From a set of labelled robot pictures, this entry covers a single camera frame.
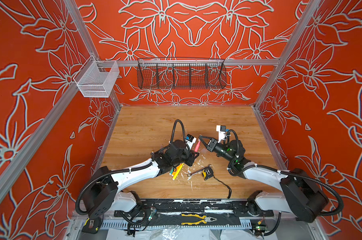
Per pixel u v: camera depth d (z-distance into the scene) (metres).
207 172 0.82
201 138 0.75
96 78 0.93
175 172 0.85
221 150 0.69
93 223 0.67
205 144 0.73
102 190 0.41
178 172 0.85
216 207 0.74
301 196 0.42
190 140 0.70
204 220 0.69
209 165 0.88
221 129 0.71
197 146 0.76
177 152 0.61
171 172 0.84
